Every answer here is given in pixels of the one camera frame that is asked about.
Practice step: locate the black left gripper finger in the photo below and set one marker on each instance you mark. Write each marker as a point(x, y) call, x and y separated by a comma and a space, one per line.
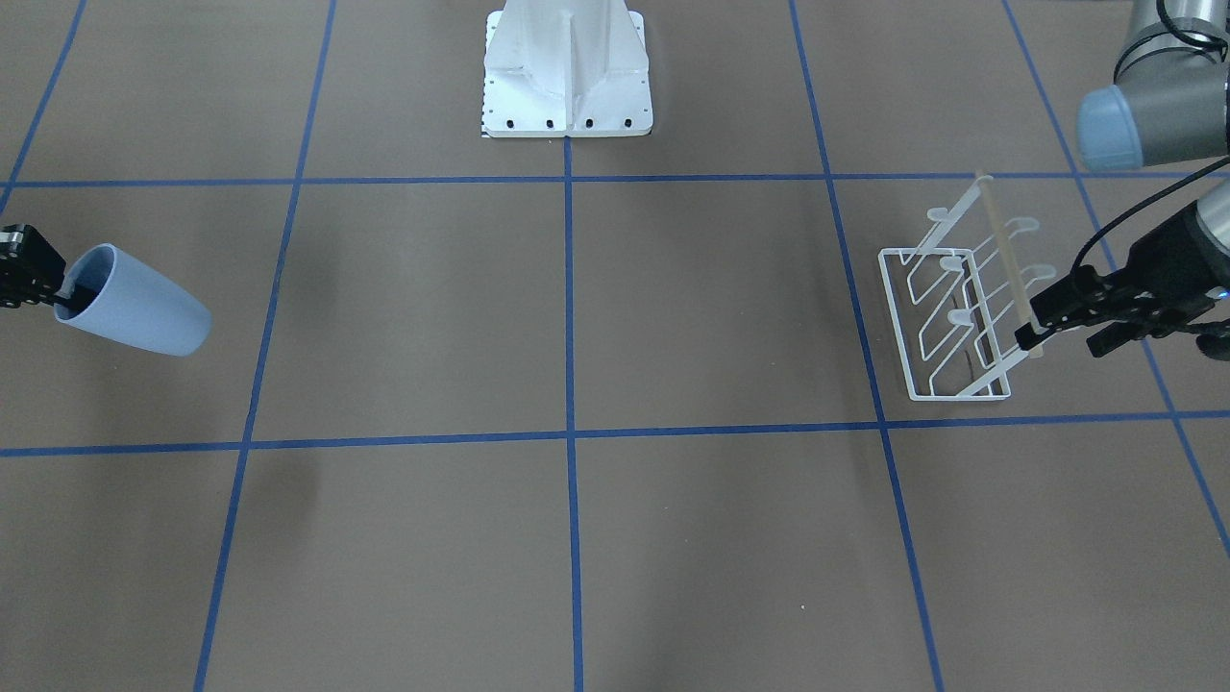
point(1070, 303)
point(1116, 335)

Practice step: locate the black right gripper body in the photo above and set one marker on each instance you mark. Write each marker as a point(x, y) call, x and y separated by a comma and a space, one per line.
point(21, 263)

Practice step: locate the white wire cup holder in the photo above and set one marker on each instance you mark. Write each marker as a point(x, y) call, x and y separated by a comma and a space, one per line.
point(956, 297)

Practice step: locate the white camera pole base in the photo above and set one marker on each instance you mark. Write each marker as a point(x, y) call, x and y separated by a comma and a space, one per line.
point(566, 69)

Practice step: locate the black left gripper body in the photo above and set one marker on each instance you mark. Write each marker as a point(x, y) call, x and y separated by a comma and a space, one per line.
point(1174, 242)

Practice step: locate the light blue plastic cup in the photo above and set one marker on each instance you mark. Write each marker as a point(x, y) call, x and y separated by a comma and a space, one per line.
point(135, 305)

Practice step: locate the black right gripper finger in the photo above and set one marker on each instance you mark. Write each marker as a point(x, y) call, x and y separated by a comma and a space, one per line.
point(76, 297)

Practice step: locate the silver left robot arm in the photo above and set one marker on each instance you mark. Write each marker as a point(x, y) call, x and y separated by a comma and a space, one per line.
point(1166, 103)

